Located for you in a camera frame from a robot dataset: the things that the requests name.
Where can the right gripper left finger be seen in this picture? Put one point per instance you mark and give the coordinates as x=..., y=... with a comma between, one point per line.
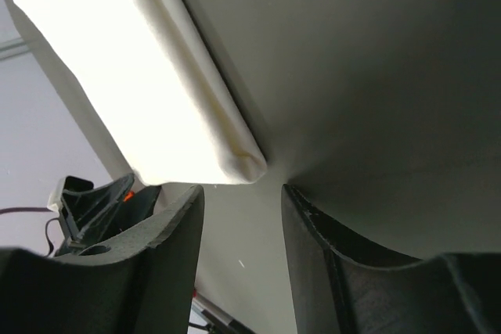
x=162, y=254

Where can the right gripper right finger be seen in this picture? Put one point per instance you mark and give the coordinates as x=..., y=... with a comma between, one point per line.
x=317, y=248

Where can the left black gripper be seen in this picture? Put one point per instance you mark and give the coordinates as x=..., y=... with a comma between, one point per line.
x=88, y=215

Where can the orange folded t shirt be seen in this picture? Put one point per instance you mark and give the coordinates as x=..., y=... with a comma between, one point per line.
x=128, y=196

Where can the white t shirt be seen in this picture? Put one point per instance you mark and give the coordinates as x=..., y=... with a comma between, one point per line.
x=151, y=80

